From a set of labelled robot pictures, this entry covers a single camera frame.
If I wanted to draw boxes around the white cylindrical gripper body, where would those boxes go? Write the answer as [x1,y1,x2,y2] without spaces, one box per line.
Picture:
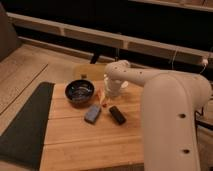
[105,79,128,97]

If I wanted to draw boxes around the orange red pepper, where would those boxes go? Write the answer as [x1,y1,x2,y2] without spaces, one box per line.
[97,89,107,107]

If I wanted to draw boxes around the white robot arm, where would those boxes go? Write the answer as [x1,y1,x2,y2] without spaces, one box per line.
[105,60,212,171]

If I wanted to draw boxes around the black rectangular box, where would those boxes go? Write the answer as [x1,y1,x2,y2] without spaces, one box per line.
[109,106,126,125]

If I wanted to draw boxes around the dark blue bowl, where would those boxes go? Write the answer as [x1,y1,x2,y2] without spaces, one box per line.
[65,79,95,104]

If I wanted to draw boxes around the blue sponge block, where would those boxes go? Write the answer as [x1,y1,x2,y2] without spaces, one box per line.
[84,105,101,124]

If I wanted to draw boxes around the dark green floor mat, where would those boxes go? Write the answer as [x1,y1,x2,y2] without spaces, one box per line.
[0,82,54,169]

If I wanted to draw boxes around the long wooden shelf rail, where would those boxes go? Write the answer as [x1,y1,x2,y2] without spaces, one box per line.
[7,12,213,62]

